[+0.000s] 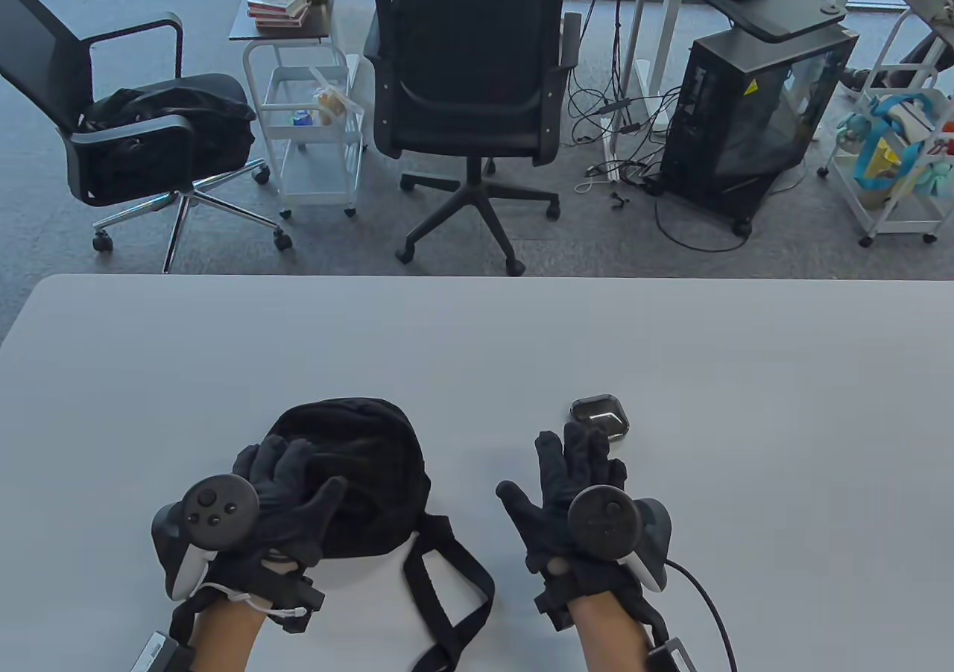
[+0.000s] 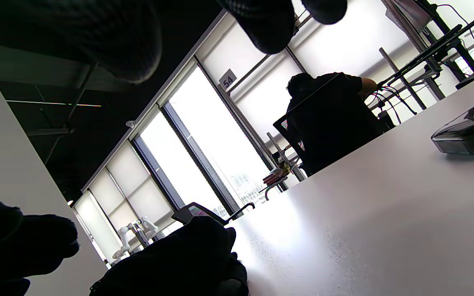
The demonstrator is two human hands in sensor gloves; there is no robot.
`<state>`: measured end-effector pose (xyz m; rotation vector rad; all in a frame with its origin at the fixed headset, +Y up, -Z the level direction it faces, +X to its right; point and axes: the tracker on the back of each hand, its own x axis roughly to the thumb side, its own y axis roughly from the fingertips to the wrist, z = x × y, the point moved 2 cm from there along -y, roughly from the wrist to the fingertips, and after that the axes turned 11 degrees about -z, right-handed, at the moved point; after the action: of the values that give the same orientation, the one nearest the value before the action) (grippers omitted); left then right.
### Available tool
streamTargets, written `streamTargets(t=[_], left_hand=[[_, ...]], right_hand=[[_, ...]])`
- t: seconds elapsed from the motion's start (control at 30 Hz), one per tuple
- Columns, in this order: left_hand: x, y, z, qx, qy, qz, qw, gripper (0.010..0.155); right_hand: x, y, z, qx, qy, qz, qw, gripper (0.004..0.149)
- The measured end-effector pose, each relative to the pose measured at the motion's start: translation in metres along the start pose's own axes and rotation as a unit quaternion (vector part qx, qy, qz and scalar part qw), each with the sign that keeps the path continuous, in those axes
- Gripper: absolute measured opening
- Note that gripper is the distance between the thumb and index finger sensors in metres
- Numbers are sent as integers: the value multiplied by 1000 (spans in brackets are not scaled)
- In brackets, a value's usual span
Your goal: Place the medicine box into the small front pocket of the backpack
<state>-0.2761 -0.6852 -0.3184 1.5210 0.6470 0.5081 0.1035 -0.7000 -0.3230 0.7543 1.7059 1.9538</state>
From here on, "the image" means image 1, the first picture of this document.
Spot person's right forearm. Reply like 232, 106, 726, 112
570, 596, 668, 672

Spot black computer tower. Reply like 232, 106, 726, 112
660, 28, 859, 237

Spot bundle of black cables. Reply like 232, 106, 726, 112
566, 0, 675, 207

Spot black right wrist sensor module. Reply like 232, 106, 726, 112
535, 574, 576, 633

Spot person's right hand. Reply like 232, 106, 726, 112
496, 422, 669, 628

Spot black white left controller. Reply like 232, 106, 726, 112
151, 475, 260, 602

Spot teal plush toy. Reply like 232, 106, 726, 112
835, 113, 873, 156

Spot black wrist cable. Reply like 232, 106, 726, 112
662, 557, 739, 672

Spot black bag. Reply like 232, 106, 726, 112
78, 74, 256, 185

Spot black top white leg desk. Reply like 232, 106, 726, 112
617, 0, 859, 103

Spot black wrist sensor module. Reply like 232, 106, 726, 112
535, 574, 576, 633
259, 559, 326, 633

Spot black floor cable loop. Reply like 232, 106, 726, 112
654, 194, 755, 253

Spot black office chair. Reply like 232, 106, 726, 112
364, 0, 584, 276

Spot shelf with red items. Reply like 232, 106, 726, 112
230, 0, 336, 41

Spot white controller lanyard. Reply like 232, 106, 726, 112
198, 583, 308, 617

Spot blue tote bag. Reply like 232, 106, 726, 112
853, 93, 949, 190

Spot black white controller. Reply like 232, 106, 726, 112
568, 484, 673, 592
151, 475, 260, 602

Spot black backpack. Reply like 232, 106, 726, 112
262, 398, 496, 672

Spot black white right controller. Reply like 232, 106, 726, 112
568, 484, 673, 592

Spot white rolling cart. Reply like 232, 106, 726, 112
242, 39, 366, 220

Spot clear plastic snack bag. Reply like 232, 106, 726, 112
310, 69, 353, 126

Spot person's left forearm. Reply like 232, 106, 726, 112
186, 603, 269, 672

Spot black left wrist sensor module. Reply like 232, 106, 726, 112
259, 559, 326, 633

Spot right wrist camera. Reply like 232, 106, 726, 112
645, 636, 701, 672

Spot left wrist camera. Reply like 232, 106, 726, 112
130, 631, 196, 672

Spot white wire storage cart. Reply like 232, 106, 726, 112
816, 91, 954, 248

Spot dark translucent medicine box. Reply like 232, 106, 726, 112
570, 395, 631, 446

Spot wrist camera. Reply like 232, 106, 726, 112
130, 631, 196, 672
645, 636, 701, 672

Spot person's left hand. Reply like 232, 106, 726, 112
195, 436, 349, 613

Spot office chair with chrome base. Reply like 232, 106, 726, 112
0, 0, 293, 274

